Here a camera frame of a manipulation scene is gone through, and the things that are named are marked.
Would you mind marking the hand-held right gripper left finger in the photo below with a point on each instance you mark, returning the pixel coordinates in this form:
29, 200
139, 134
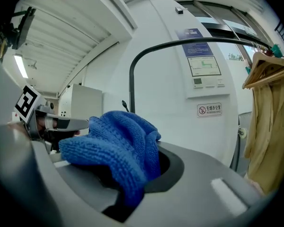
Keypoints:
26, 185

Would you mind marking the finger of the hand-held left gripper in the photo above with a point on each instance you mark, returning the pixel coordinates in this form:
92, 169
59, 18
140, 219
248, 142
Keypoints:
54, 136
71, 124

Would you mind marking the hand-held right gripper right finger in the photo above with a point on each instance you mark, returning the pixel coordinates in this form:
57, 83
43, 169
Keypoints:
194, 197

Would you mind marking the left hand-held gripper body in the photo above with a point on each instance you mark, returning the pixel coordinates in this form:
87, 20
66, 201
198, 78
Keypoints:
29, 103

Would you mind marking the blue cloth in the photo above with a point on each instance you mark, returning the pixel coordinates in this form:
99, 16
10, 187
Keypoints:
118, 145

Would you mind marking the black metal clothes rack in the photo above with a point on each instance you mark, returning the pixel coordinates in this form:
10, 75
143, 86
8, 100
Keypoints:
132, 79

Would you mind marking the grey metal locker cabinet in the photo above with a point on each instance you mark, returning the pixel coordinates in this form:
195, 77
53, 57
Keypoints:
82, 100

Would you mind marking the long ceiling light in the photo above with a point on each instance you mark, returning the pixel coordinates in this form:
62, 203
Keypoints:
20, 66

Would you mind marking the person's black printed shirt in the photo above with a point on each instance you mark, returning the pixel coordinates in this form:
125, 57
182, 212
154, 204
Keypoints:
0, 32

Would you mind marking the black body-worn device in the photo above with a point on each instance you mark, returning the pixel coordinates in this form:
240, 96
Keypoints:
26, 25

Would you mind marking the white caster wheel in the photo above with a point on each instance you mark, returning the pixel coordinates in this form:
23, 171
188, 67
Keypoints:
242, 133

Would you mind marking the no smoking sign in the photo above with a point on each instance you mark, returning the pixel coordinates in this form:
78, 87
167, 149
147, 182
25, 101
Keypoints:
209, 109

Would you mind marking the tan coat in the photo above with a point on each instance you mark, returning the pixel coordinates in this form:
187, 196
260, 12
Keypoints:
272, 131

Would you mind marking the framed floor plan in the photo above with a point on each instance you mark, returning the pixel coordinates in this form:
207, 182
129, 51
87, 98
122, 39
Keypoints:
204, 66

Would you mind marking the teal plastic clip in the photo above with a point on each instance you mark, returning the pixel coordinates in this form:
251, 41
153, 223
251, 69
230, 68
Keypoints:
247, 70
276, 49

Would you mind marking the blue notice poster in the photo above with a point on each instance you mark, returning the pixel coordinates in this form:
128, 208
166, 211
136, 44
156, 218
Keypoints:
194, 41

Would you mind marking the black window grille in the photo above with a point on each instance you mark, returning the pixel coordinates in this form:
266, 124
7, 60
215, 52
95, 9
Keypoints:
281, 33

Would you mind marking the wall thermostat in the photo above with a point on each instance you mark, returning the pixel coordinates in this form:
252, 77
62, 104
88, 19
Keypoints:
197, 82

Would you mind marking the white wall switch panel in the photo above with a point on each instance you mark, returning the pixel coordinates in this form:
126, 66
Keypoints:
210, 82
220, 82

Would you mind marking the small black wall sensor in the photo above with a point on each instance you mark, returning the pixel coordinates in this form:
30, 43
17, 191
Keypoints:
179, 10

